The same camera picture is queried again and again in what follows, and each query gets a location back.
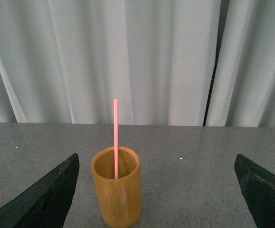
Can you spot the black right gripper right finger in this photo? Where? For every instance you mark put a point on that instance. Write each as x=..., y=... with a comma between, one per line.
x=257, y=186

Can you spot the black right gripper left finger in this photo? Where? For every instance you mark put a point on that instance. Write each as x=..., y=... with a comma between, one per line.
x=46, y=203

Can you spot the bamboo chopstick holder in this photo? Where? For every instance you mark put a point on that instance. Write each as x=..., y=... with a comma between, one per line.
x=120, y=200

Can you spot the white curtain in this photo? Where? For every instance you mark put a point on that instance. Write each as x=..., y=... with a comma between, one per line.
x=172, y=62

